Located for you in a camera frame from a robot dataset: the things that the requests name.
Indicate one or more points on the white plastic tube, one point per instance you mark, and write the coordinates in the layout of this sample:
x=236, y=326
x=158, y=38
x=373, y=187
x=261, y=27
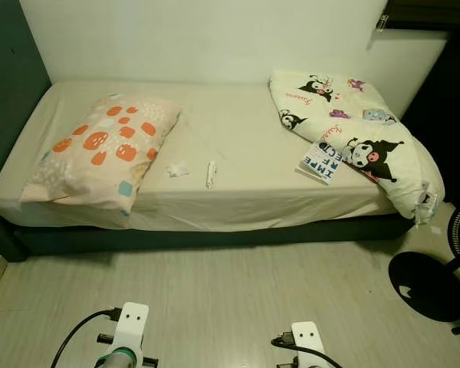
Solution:
x=211, y=175

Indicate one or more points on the black standing fan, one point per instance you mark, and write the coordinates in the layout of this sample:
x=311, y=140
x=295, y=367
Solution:
x=425, y=287

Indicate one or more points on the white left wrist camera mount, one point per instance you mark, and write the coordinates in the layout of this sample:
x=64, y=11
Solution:
x=132, y=322

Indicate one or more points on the white tissue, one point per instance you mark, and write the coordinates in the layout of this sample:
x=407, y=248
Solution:
x=177, y=170

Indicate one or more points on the cream sheeted bed mattress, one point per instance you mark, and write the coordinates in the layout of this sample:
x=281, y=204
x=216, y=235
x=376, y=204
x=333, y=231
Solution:
x=238, y=153

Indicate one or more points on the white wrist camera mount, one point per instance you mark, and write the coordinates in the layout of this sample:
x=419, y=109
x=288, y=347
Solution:
x=132, y=322
x=305, y=337

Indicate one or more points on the dark wooden cabinet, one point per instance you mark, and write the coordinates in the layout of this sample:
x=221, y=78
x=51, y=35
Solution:
x=445, y=115

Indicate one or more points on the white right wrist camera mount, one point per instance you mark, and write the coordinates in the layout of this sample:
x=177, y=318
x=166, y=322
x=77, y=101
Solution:
x=305, y=337

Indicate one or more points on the teal padded headboard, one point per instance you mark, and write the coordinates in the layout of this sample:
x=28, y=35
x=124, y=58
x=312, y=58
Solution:
x=8, y=77

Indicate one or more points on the white book with blue letters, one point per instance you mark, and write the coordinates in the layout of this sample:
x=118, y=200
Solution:
x=320, y=165

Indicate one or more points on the cream cartoon print comforter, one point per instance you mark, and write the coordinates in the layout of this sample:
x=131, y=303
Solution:
x=345, y=130

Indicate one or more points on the pink pillow with orange print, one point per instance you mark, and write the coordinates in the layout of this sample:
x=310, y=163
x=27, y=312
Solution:
x=100, y=153

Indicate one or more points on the white comforter care label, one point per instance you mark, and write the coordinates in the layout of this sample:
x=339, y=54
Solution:
x=427, y=201

